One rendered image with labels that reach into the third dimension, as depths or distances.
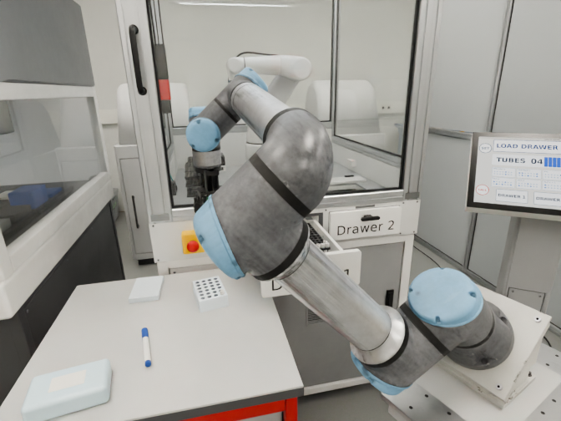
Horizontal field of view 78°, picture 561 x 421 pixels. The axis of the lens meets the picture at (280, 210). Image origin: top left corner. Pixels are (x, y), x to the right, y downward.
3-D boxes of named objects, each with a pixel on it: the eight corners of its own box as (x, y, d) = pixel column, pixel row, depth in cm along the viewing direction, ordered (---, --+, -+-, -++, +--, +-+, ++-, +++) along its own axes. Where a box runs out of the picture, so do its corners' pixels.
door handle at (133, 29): (145, 95, 101) (134, 21, 94) (135, 95, 100) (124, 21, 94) (147, 95, 105) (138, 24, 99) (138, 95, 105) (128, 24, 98)
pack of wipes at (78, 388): (113, 371, 80) (109, 355, 79) (109, 403, 72) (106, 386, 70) (36, 391, 75) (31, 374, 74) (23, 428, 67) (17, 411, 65)
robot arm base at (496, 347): (526, 317, 72) (516, 299, 67) (496, 385, 69) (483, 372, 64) (454, 291, 84) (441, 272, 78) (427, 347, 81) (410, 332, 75)
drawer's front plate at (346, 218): (399, 233, 138) (401, 206, 135) (330, 240, 132) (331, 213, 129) (396, 231, 140) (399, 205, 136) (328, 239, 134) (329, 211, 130)
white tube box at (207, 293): (229, 306, 103) (228, 295, 102) (199, 312, 100) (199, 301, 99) (219, 286, 114) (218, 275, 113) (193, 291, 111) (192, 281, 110)
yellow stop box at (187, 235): (204, 253, 119) (203, 234, 117) (183, 256, 118) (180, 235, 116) (204, 247, 124) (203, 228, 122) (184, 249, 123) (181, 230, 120)
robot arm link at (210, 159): (189, 149, 95) (219, 146, 98) (191, 165, 97) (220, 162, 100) (194, 153, 89) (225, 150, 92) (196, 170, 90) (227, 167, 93)
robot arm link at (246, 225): (461, 362, 65) (263, 164, 42) (401, 413, 67) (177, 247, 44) (423, 320, 76) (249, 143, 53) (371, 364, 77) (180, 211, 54)
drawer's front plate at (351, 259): (359, 285, 102) (361, 251, 99) (261, 298, 97) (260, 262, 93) (356, 281, 104) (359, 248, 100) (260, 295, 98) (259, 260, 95)
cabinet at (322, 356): (401, 387, 168) (420, 233, 142) (181, 433, 148) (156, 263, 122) (332, 286, 256) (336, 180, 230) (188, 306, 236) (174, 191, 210)
